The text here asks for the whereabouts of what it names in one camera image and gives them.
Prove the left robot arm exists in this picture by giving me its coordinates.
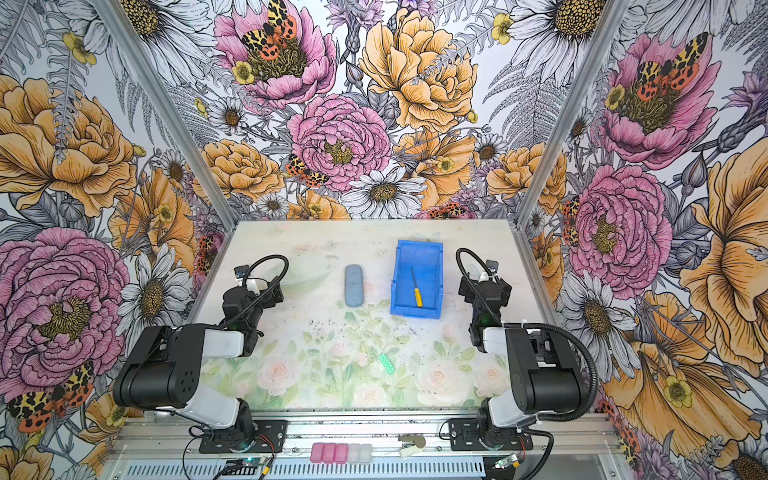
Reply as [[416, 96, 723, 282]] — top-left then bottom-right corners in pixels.
[[113, 279, 284, 451]]

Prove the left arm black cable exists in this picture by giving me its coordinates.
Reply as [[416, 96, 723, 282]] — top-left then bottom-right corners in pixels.
[[218, 254, 290, 330]]

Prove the small green translucent piece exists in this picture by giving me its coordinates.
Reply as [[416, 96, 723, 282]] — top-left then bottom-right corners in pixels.
[[378, 353, 396, 375]]

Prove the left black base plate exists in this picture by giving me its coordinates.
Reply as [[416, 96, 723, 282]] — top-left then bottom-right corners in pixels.
[[199, 420, 288, 454]]

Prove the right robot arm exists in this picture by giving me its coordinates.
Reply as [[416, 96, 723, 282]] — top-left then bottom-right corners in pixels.
[[458, 277, 594, 450]]

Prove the aluminium front rail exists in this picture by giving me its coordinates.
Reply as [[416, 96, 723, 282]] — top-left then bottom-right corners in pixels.
[[108, 408, 620, 460]]

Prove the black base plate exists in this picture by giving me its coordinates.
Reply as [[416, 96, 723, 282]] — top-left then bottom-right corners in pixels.
[[199, 420, 288, 454], [447, 418, 533, 452]]

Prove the yellow handled screwdriver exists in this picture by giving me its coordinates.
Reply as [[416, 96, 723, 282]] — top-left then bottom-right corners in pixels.
[[411, 268, 424, 308]]

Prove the pink and white block strip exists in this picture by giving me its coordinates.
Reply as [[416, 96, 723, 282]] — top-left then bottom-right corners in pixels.
[[310, 443, 373, 464]]

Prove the grey-blue oblong case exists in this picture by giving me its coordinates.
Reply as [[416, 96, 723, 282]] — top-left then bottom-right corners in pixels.
[[344, 264, 365, 307]]

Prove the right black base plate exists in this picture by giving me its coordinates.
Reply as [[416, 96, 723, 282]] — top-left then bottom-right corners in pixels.
[[447, 418, 533, 452]]

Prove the blue plastic bin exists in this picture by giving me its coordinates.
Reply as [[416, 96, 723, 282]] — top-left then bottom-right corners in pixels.
[[390, 240, 444, 320]]

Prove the white vented cable duct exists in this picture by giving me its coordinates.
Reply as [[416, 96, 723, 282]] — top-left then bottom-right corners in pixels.
[[112, 456, 486, 479]]

